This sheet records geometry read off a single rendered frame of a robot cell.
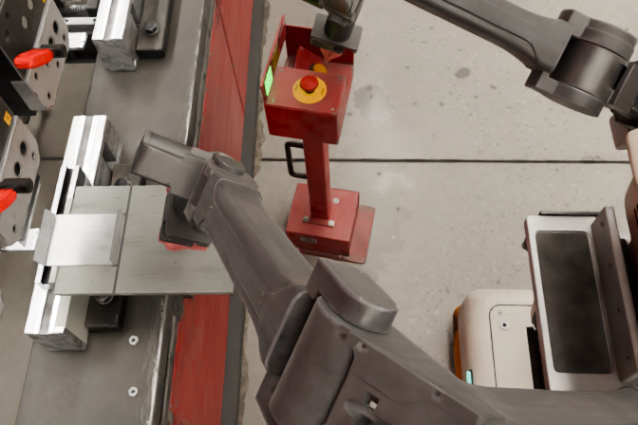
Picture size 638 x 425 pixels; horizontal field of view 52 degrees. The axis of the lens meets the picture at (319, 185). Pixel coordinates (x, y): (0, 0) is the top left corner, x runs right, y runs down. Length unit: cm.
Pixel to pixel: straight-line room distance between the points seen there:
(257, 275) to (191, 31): 97
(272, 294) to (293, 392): 9
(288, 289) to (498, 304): 133
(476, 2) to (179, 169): 40
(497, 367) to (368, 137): 95
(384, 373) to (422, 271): 168
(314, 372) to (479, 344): 133
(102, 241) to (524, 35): 66
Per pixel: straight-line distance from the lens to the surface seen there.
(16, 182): 82
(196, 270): 99
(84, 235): 106
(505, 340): 172
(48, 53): 89
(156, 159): 78
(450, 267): 207
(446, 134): 230
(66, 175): 114
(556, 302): 95
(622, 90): 87
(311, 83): 138
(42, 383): 114
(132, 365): 110
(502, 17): 82
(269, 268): 49
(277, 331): 44
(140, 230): 104
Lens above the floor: 189
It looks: 61 degrees down
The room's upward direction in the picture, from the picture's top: 5 degrees counter-clockwise
